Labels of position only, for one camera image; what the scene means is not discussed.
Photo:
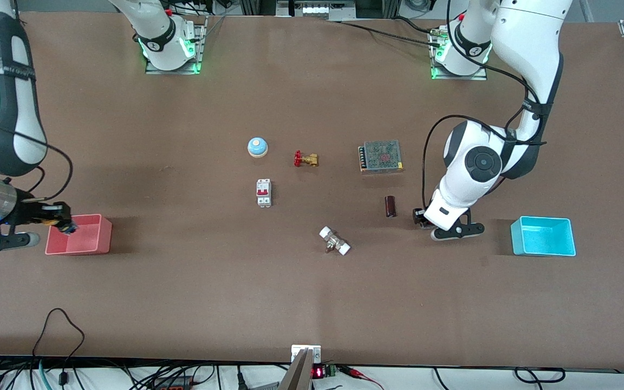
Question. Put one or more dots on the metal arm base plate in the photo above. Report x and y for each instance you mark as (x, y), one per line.
(461, 77)
(201, 49)

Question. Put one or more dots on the red clip lead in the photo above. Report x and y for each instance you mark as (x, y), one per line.
(361, 375)

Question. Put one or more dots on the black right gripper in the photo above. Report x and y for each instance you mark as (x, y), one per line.
(26, 212)

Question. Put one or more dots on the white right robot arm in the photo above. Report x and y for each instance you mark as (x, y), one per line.
(14, 108)

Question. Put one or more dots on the white circuit breaker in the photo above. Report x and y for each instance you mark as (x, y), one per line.
(264, 193)

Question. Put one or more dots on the cyan plastic bin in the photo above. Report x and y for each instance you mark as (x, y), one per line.
(542, 241)

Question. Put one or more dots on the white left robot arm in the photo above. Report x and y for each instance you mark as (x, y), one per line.
(528, 32)

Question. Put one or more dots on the dark brown cylindrical capacitor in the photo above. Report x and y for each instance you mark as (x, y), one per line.
(391, 206)

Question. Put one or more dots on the blue call bell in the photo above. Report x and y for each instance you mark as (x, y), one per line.
(257, 146)

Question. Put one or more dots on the metal mesh power supply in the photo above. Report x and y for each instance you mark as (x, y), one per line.
(381, 156)

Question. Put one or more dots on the metal rack with connectors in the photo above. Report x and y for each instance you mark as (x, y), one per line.
(314, 8)

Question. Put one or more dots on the white-ended pipe fitting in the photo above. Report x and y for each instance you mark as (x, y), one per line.
(335, 241)

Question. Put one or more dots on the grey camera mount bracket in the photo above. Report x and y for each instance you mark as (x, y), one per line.
(301, 374)

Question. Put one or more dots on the red digit display module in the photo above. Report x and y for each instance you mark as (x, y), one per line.
(318, 371)

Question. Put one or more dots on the pink plastic bin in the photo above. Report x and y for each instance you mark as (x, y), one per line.
(90, 238)

